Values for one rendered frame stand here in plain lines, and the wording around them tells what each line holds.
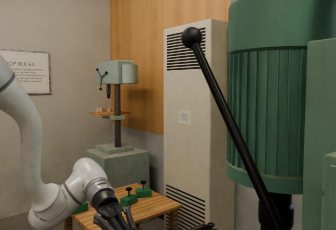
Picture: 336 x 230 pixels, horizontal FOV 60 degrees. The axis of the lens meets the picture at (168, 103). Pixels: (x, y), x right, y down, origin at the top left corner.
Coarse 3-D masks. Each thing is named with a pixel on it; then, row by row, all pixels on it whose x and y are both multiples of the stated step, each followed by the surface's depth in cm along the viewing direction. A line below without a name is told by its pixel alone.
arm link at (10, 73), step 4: (0, 56) 73; (0, 60) 72; (4, 60) 74; (0, 64) 72; (4, 64) 73; (0, 68) 72; (4, 68) 73; (8, 68) 75; (0, 72) 72; (4, 72) 73; (8, 72) 74; (12, 72) 76; (0, 76) 72; (4, 76) 73; (8, 76) 74; (12, 76) 75; (0, 80) 72; (4, 80) 73; (8, 80) 74; (0, 84) 72; (4, 84) 73; (0, 88) 73
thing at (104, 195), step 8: (104, 192) 95; (112, 192) 97; (96, 200) 94; (104, 200) 93; (112, 200) 95; (96, 208) 93; (104, 208) 92; (112, 208) 93; (120, 208) 94; (104, 216) 90
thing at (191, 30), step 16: (192, 32) 46; (192, 48) 46; (208, 64) 45; (208, 80) 44; (224, 112) 41; (240, 144) 39; (256, 176) 38; (256, 192) 37; (272, 208) 36; (272, 224) 36
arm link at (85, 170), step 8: (80, 160) 108; (88, 160) 108; (80, 168) 104; (88, 168) 103; (96, 168) 104; (72, 176) 103; (80, 176) 101; (88, 176) 101; (96, 176) 101; (104, 176) 103; (64, 184) 102; (72, 184) 101; (80, 184) 100; (72, 192) 100; (80, 192) 100; (80, 200) 101
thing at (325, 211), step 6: (324, 156) 26; (330, 156) 26; (324, 162) 26; (330, 162) 25; (324, 168) 26; (330, 168) 25; (324, 174) 26; (330, 174) 25; (324, 180) 26; (330, 180) 25; (324, 186) 26; (330, 186) 25; (324, 192) 26; (330, 192) 25; (324, 198) 26; (330, 198) 25; (324, 204) 26; (330, 204) 25; (324, 210) 26; (330, 210) 25; (324, 216) 26; (330, 216) 25; (324, 222) 26; (330, 222) 25; (324, 228) 26; (330, 228) 25
